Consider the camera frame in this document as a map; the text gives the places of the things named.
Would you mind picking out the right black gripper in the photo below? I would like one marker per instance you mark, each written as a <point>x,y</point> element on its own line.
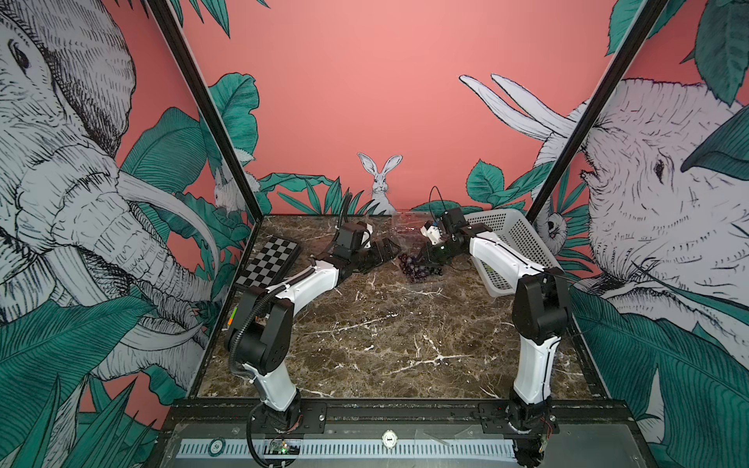
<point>429,253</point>

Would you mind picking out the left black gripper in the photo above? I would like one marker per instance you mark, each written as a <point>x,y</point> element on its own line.
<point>379,258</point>

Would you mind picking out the white plastic perforated basket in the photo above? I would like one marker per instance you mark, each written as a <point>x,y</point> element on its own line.
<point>513,229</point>

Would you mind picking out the clear plastic clamshell container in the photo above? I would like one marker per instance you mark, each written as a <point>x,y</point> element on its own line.
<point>409,224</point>

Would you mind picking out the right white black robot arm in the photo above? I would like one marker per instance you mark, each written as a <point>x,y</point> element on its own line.
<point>540,314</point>

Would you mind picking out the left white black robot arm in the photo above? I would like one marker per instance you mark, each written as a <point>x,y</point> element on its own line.
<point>259,334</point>

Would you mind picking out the black white checkerboard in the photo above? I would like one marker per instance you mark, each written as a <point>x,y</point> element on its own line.
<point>270,265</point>

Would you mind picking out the colourful rubik cube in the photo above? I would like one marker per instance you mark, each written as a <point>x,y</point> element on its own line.
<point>231,323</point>

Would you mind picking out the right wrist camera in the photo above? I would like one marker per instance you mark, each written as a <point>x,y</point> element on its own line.
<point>447,226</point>

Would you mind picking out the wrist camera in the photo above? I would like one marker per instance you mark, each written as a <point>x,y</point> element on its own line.
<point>447,226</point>
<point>351,239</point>

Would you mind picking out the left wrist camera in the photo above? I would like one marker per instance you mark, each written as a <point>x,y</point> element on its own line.
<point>351,239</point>

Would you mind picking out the black front mounting rail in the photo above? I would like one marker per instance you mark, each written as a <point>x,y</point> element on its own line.
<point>320,414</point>

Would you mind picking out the white slotted cable duct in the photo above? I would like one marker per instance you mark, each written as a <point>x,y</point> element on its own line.
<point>492,450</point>

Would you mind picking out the right black frame post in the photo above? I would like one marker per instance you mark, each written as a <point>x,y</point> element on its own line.
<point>641,26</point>

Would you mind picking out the black frame post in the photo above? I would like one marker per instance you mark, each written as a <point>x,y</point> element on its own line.
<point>641,26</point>
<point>163,14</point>

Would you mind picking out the left black frame post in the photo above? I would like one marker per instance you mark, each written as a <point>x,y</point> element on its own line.
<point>163,14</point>

